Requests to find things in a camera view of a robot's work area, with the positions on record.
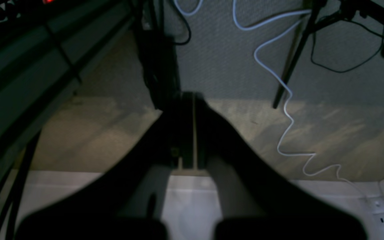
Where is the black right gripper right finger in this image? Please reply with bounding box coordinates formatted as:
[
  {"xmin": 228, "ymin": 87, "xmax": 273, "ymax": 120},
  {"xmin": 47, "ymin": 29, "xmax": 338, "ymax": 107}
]
[{"xmin": 193, "ymin": 95, "xmax": 368, "ymax": 240}]

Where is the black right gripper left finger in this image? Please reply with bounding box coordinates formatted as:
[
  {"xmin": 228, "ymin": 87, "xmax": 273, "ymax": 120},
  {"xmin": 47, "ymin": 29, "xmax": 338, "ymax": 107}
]
[{"xmin": 15, "ymin": 100, "xmax": 182, "ymax": 240}]

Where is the black tripod leg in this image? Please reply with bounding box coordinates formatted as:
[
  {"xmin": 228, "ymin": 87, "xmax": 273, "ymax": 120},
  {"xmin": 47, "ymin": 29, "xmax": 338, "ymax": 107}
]
[{"xmin": 272, "ymin": 0, "xmax": 328, "ymax": 109}]

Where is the black table leg post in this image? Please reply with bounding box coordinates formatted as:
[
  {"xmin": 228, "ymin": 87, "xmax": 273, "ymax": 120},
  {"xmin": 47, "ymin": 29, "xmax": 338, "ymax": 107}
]
[{"xmin": 129, "ymin": 0, "xmax": 181, "ymax": 111}]

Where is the white coiled cable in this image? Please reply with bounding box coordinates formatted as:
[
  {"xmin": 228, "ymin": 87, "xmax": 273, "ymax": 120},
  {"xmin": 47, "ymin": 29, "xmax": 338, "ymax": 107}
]
[{"xmin": 174, "ymin": 0, "xmax": 384, "ymax": 200}]

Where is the black loose cable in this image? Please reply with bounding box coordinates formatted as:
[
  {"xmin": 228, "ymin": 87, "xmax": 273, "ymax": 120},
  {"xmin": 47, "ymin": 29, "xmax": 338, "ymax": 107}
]
[{"xmin": 310, "ymin": 13, "xmax": 384, "ymax": 80}]

